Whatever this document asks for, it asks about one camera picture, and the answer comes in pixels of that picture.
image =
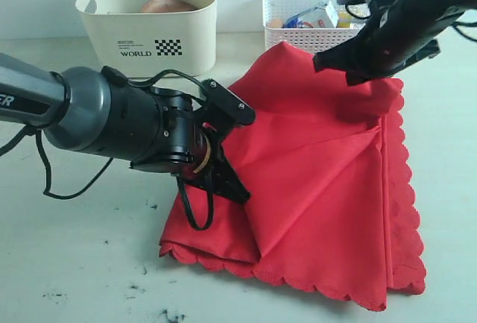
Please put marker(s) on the brown egg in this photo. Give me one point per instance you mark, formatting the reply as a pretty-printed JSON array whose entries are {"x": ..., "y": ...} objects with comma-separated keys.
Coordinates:
[{"x": 275, "y": 23}]

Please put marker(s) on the white perforated plastic basket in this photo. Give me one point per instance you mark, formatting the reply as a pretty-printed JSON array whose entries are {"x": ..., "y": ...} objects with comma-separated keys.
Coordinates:
[{"x": 311, "y": 40}]

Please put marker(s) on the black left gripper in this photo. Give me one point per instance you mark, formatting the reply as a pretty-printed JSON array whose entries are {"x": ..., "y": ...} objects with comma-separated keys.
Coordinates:
[{"x": 188, "y": 144}]

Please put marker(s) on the yellow lemon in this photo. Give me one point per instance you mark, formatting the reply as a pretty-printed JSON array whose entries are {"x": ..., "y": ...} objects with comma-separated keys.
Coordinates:
[{"x": 344, "y": 20}]

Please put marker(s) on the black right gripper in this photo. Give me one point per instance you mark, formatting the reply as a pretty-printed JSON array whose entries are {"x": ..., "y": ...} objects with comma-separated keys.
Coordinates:
[{"x": 398, "y": 37}]

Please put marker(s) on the red scalloped tablecloth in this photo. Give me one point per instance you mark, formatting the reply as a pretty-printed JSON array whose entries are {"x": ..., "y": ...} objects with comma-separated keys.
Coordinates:
[{"x": 331, "y": 207}]

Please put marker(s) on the round wooden plate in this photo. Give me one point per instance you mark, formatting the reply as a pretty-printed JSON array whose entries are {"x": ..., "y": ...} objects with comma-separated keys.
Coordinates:
[{"x": 167, "y": 6}]

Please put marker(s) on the cream plastic bin WORLD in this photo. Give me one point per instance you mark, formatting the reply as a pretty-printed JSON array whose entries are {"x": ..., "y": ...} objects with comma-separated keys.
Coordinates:
[{"x": 143, "y": 44}]

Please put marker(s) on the blue white milk carton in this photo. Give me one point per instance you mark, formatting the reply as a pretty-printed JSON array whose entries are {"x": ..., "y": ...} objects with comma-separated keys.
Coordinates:
[{"x": 320, "y": 15}]

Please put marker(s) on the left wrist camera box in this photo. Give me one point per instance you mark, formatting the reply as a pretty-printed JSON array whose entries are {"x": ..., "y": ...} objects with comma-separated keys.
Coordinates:
[{"x": 222, "y": 109}]

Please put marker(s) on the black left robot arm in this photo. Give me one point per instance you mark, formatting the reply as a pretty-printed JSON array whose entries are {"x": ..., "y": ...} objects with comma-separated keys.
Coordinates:
[{"x": 154, "y": 129}]

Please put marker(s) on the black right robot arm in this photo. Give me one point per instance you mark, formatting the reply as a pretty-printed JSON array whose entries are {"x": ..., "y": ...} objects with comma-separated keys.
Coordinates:
[{"x": 397, "y": 34}]

